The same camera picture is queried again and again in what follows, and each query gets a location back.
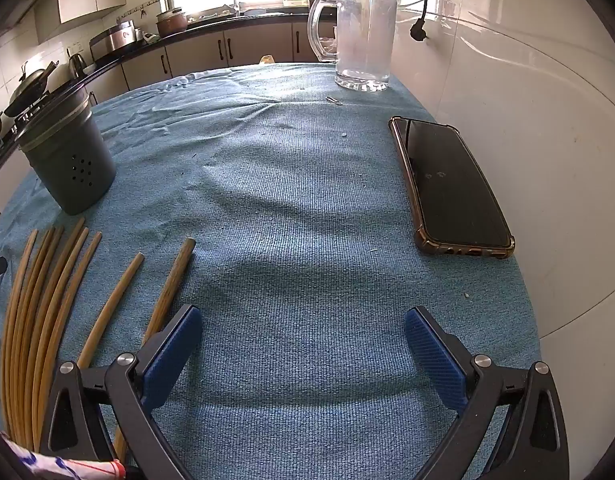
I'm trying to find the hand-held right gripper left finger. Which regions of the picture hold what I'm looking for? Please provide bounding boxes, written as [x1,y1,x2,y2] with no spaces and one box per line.
[40,304,208,480]

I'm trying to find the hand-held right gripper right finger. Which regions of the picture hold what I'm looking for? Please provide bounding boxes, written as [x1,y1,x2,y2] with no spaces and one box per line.
[404,305,571,480]

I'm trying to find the bundle of wooden chopsticks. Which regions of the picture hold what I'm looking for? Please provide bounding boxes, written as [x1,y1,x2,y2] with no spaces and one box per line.
[0,217,197,461]

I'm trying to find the dark grey chopstick holder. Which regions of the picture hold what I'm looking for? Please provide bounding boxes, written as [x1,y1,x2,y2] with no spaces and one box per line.
[14,91,117,216]

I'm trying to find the black gas stove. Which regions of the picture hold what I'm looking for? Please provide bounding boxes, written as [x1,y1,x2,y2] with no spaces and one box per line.
[0,95,53,156]

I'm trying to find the patterned white garment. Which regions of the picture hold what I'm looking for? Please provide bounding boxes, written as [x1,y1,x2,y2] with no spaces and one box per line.
[2,435,126,480]

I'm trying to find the smartphone in brown case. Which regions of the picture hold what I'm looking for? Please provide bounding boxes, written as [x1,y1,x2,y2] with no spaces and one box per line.
[389,116,517,260]

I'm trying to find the black wok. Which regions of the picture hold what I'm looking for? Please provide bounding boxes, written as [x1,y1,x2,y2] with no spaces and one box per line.
[4,60,61,118]

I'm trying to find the blue tablecloth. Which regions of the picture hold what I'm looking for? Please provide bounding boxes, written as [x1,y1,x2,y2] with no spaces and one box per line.
[0,62,543,480]

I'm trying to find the silver rice cooker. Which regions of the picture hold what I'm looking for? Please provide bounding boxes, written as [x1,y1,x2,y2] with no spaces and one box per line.
[90,20,144,56]

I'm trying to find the beige base cabinets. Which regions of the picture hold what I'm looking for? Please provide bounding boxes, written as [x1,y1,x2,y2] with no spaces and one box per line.
[0,20,338,216]

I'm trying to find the brown clay pot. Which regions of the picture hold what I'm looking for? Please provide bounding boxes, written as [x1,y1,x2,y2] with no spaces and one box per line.
[155,7,189,38]

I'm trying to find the clear glass mug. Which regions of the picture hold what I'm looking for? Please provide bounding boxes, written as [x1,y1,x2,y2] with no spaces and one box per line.
[307,0,399,92]

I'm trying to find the black kitchen countertop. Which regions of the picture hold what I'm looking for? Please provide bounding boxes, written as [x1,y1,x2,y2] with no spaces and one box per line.
[0,7,338,181]

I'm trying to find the black power plug cable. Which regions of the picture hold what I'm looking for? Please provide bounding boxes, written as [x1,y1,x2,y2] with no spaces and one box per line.
[410,0,445,43]

